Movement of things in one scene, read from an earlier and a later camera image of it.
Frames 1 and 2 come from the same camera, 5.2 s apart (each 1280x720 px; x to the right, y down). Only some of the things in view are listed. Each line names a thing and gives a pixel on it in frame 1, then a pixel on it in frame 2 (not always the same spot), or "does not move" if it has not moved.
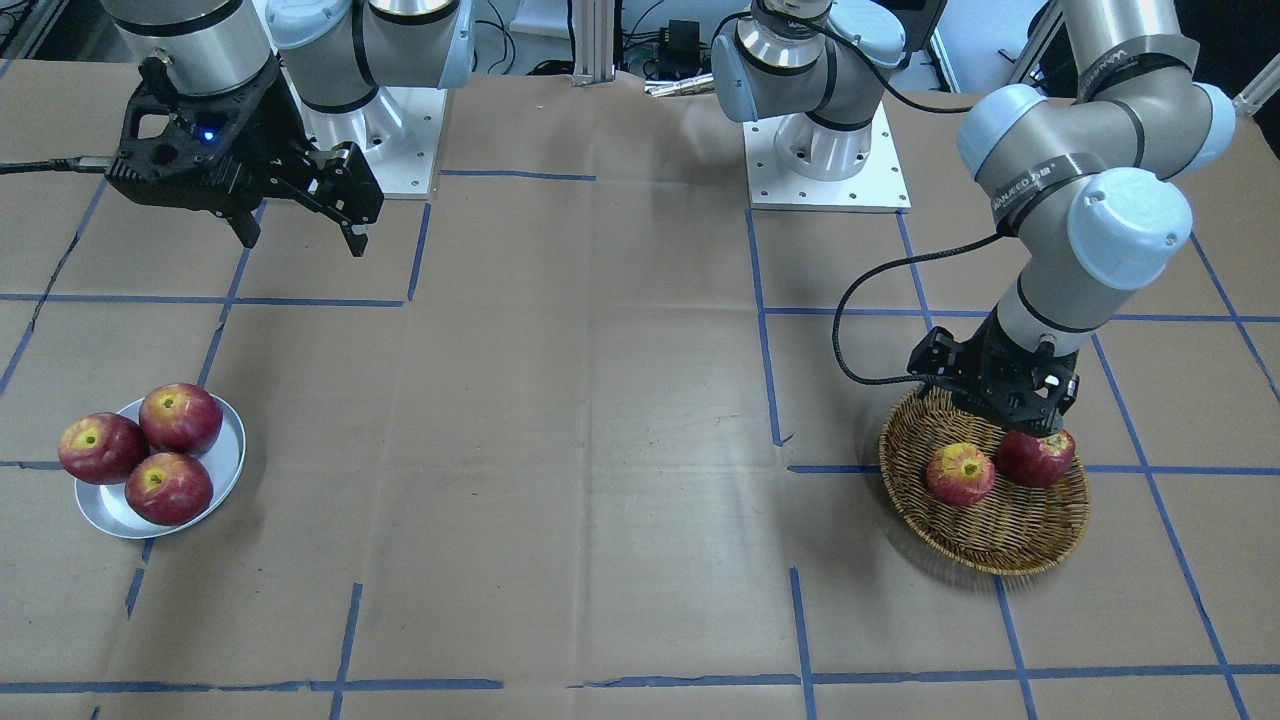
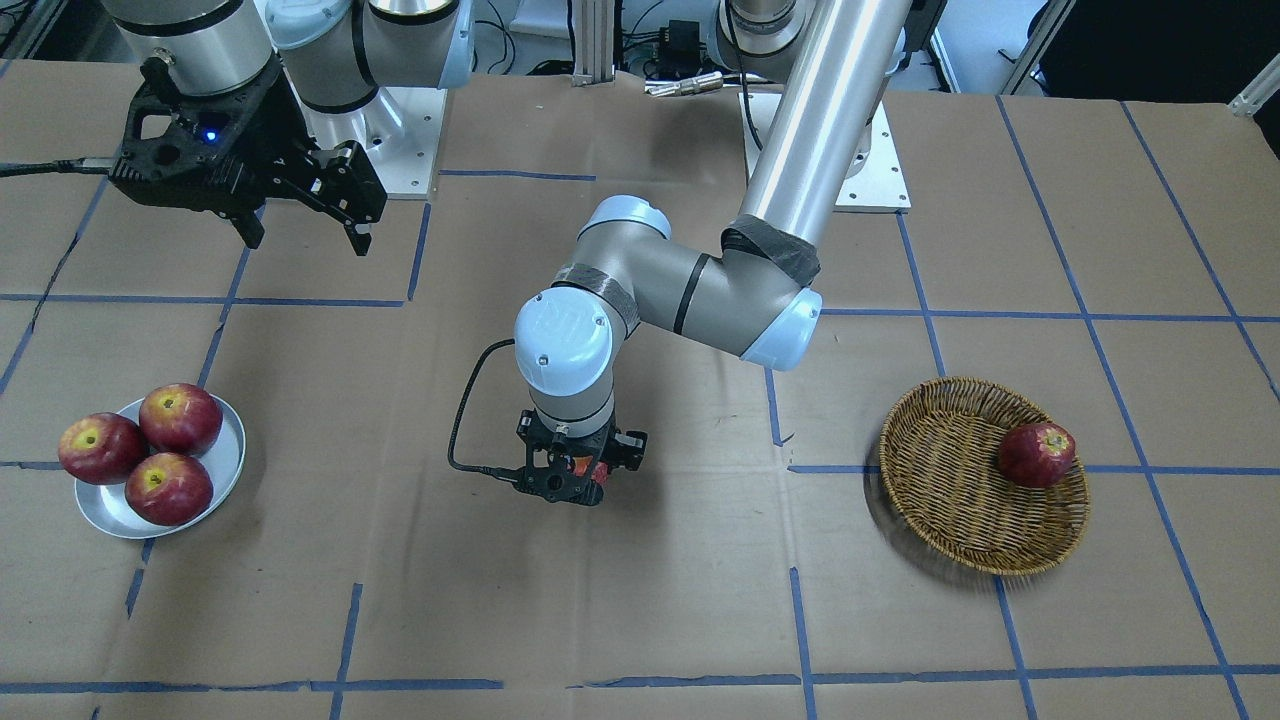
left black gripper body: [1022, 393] to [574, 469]
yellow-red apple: [960, 474] to [600, 469]
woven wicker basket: [1015, 528] does not move
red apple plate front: [169, 489] does not move
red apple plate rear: [180, 418] does not move
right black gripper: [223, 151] does not move
